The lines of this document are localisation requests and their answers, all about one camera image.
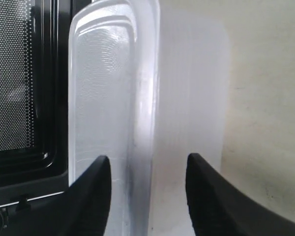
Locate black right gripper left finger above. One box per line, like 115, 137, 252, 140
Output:
43, 156, 111, 236

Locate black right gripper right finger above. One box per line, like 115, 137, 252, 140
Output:
186, 153, 295, 236

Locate white plastic lidded container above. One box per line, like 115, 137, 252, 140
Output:
68, 0, 230, 236

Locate white microwave door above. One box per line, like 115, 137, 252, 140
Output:
0, 0, 76, 222

